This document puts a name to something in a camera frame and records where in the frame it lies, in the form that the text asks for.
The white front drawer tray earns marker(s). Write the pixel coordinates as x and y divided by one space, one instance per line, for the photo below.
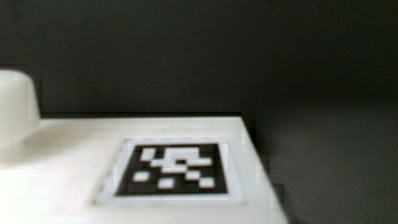
126 171

